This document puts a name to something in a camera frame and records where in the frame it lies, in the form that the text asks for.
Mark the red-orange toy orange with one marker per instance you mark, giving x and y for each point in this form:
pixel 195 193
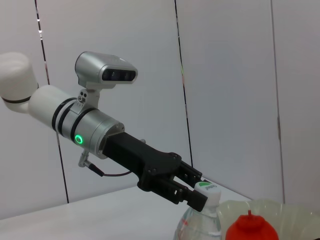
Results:
pixel 250 227

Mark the clear green-label water bottle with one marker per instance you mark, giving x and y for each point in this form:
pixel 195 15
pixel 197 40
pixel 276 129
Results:
pixel 207 192

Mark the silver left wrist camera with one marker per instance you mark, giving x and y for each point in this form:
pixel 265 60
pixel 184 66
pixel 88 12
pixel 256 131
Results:
pixel 95 67

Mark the pale green glass fruit plate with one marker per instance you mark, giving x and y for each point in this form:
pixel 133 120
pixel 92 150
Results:
pixel 287 215

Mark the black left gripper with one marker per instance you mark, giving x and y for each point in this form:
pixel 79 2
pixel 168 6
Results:
pixel 140 157

